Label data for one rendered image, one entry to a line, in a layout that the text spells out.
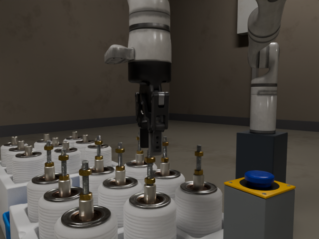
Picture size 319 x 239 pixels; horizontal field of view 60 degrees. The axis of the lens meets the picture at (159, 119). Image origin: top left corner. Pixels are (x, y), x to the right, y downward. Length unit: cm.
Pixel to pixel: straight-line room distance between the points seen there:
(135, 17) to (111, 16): 364
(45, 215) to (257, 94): 80
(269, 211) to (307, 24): 357
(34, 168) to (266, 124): 79
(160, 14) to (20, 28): 302
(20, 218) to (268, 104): 83
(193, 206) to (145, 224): 11
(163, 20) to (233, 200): 30
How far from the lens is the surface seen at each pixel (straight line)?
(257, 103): 106
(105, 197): 59
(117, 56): 43
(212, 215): 57
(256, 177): 41
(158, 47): 46
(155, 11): 47
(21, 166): 94
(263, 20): 81
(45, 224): 56
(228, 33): 428
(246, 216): 41
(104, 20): 402
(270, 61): 107
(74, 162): 97
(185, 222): 57
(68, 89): 359
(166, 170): 66
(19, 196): 92
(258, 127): 106
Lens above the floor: 44
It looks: 5 degrees down
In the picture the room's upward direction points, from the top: straight up
